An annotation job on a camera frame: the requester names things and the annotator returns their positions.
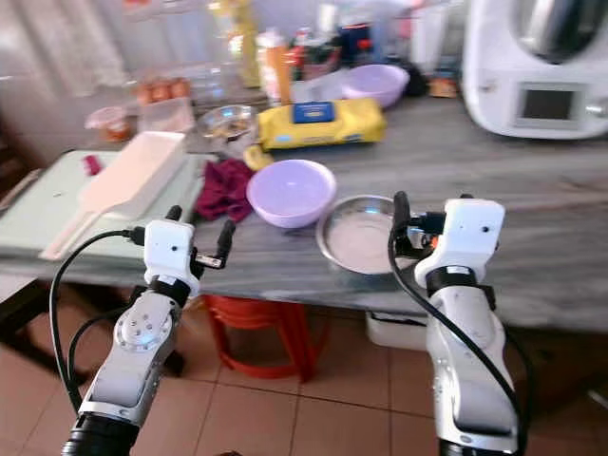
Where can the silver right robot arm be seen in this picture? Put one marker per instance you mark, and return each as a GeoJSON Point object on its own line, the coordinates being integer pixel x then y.
{"type": "Point", "coordinates": [470, 361]}

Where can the large purple plastic bowl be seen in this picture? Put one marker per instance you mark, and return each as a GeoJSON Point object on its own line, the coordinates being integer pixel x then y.
{"type": "Point", "coordinates": [291, 193]}

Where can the small purple plastic bowl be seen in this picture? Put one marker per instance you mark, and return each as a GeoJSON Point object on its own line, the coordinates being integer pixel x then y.
{"type": "Point", "coordinates": [375, 84]}

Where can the tray of brown eggs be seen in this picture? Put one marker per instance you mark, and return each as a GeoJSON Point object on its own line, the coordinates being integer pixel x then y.
{"type": "Point", "coordinates": [161, 90]}

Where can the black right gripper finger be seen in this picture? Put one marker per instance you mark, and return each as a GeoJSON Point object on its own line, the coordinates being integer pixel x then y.
{"type": "Point", "coordinates": [465, 198]}
{"type": "Point", "coordinates": [401, 214]}

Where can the maroon cloth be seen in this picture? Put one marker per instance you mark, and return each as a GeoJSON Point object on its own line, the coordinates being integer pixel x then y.
{"type": "Point", "coordinates": [223, 188]}

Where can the small brown jar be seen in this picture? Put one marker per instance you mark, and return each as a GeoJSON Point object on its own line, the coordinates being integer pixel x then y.
{"type": "Point", "coordinates": [444, 85]}

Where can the white kitchen food processor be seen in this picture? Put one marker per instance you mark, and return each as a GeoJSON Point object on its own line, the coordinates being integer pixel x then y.
{"type": "Point", "coordinates": [532, 85]}

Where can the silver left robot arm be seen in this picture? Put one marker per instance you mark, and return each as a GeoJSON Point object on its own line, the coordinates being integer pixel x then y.
{"type": "Point", "coordinates": [142, 332]}

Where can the red plastic stool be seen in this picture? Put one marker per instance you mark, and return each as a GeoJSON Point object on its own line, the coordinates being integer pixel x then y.
{"type": "Point", "coordinates": [266, 332]}

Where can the orange sauce bottle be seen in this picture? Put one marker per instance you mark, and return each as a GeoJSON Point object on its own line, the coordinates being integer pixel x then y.
{"type": "Point", "coordinates": [275, 69]}

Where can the white plastic bin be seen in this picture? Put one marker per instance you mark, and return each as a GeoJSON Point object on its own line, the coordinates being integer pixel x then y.
{"type": "Point", "coordinates": [394, 331]}

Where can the clear plastic container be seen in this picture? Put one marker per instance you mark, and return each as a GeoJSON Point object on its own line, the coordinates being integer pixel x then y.
{"type": "Point", "coordinates": [166, 115]}

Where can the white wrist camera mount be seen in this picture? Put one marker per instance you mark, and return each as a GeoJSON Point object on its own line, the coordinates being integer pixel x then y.
{"type": "Point", "coordinates": [465, 233]}
{"type": "Point", "coordinates": [169, 249]}

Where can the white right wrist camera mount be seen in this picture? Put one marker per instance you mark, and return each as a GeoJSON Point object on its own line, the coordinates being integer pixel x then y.
{"type": "Point", "coordinates": [465, 233]}

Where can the small clear plastic cup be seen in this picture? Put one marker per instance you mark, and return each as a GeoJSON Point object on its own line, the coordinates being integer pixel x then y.
{"type": "Point", "coordinates": [106, 124]}

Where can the dark blue jar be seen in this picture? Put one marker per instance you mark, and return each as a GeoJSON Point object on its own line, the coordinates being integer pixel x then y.
{"type": "Point", "coordinates": [355, 43]}

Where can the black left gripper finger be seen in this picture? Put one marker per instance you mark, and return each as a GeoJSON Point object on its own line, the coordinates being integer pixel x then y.
{"type": "Point", "coordinates": [174, 213]}
{"type": "Point", "coordinates": [227, 239]}

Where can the yellow wipes package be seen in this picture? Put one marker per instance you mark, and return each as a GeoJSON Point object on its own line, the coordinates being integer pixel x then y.
{"type": "Point", "coordinates": [323, 123]}

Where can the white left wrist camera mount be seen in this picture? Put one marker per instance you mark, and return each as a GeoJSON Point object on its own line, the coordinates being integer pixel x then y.
{"type": "Point", "coordinates": [169, 249]}

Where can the pale green tray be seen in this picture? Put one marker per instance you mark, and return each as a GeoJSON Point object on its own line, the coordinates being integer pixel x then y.
{"type": "Point", "coordinates": [38, 204]}

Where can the yellow oil bottle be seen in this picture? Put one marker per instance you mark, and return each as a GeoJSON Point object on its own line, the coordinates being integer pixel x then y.
{"type": "Point", "coordinates": [236, 43]}

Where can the white plastic scoop box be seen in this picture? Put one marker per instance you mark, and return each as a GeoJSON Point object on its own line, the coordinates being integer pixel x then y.
{"type": "Point", "coordinates": [128, 176]}

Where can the shallow steel plate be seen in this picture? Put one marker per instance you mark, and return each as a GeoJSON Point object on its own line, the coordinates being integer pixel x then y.
{"type": "Point", "coordinates": [356, 242]}

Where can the small steel bowl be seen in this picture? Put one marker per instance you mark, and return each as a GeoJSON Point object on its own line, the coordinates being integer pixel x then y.
{"type": "Point", "coordinates": [228, 123]}

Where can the small red object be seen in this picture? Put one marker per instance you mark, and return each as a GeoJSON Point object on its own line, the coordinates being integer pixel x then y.
{"type": "Point", "coordinates": [92, 165]}

